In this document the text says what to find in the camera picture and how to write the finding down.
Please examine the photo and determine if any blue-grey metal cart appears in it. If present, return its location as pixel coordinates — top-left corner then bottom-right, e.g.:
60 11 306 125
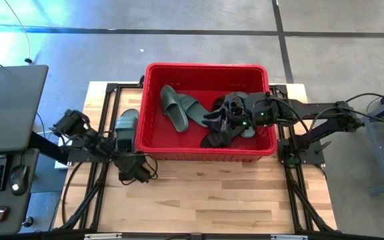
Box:
347 83 384 197

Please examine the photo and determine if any black desk support bar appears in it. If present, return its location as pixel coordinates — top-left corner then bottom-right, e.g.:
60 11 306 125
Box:
28 131 71 164

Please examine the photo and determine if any black aluminium table frame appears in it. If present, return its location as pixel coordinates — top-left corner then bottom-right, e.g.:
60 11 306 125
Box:
53 81 339 240

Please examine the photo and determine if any red plastic bin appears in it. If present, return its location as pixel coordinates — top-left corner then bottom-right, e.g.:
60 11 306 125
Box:
135 62 279 163

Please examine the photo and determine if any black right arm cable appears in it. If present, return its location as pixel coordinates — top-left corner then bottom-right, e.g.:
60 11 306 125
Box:
308 92 384 124

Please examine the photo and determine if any white power box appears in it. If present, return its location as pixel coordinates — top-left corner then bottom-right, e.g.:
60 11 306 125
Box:
54 131 76 170

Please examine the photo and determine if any curved black table cable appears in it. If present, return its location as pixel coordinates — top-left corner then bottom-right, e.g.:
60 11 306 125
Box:
61 161 85 225

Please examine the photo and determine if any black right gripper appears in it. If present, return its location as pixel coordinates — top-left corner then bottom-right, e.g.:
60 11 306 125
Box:
203 95 261 134

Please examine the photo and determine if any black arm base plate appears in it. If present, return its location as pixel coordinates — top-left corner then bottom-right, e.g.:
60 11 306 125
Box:
277 138 326 166
67 136 116 164

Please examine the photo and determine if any green rubber slide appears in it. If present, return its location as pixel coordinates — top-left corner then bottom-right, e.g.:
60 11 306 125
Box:
160 84 190 133
114 108 140 153
227 91 257 139
178 94 210 128

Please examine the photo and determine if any black computer mouse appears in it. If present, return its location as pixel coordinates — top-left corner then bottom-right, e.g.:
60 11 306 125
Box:
9 164 29 196

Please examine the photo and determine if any black rubber slide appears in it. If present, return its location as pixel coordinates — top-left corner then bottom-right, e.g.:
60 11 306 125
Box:
199 126 243 149
211 95 233 116

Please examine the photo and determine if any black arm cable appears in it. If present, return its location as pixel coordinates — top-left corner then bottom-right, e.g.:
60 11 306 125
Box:
308 92 384 124
118 151 159 185

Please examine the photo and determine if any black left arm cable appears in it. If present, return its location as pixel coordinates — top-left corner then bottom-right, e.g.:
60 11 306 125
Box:
118 151 159 185

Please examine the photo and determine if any small brown device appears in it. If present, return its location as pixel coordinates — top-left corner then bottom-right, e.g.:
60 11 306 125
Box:
0 205 11 223

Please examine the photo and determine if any grey keyboard tray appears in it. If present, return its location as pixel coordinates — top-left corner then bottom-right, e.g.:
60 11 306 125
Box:
0 148 41 238

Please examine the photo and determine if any silver metal bracket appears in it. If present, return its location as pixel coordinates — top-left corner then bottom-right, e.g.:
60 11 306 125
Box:
270 234 309 240
84 233 123 240

